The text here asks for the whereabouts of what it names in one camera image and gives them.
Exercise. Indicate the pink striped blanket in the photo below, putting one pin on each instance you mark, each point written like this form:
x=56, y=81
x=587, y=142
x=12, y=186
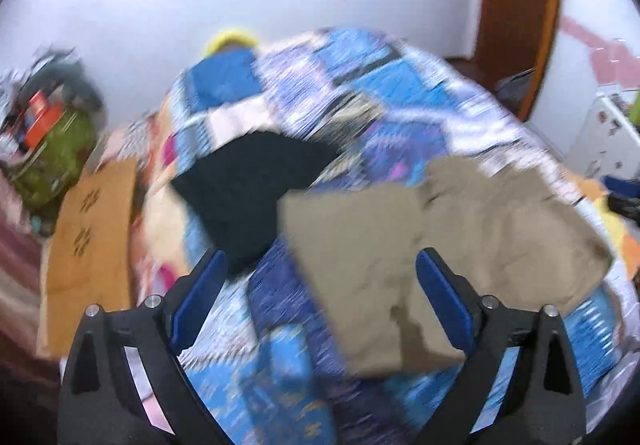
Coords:
x=135, y=140

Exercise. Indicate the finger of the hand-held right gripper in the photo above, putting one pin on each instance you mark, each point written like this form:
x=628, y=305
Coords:
x=625, y=186
x=627, y=212

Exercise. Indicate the white heart-print wardrobe door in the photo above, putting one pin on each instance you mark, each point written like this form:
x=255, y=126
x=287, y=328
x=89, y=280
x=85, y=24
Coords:
x=600, y=25

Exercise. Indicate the pink striped curtain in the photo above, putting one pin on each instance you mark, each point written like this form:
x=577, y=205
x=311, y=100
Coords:
x=17, y=250

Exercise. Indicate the grey long pillow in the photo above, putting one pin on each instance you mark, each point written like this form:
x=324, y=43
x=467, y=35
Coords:
x=75, y=80

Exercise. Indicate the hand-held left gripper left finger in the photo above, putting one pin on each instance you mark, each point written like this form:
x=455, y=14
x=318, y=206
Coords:
x=197, y=295

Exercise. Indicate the blue patchwork quilt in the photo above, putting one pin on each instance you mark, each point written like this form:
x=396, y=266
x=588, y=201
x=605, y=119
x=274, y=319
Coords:
x=320, y=90

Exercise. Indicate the green laundry basket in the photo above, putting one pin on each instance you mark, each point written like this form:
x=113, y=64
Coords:
x=55, y=160

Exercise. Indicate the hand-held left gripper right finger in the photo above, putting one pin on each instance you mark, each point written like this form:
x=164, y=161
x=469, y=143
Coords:
x=445, y=295

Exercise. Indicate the orange box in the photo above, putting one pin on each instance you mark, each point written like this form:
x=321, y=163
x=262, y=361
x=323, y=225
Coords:
x=42, y=120

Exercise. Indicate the bamboo lap desk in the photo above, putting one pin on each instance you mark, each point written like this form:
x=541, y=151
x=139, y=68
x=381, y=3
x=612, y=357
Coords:
x=87, y=255

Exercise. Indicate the white bedside cabinet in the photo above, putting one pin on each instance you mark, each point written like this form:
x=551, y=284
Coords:
x=602, y=140

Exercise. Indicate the green bottle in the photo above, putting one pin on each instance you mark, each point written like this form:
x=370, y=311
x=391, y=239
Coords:
x=635, y=107

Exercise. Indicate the dark bag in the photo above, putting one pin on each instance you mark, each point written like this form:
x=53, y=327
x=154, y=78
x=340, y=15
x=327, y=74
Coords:
x=515, y=90

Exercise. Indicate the yellow curved foam tube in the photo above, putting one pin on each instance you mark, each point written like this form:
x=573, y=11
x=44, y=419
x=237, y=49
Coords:
x=232, y=39

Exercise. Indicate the khaki pants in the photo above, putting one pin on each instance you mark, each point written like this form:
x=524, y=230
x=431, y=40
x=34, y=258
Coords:
x=450, y=235

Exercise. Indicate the black garment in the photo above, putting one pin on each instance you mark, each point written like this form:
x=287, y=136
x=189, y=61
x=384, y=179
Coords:
x=250, y=190

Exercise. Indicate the brown wooden door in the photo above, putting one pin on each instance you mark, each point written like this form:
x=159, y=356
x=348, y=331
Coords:
x=520, y=0

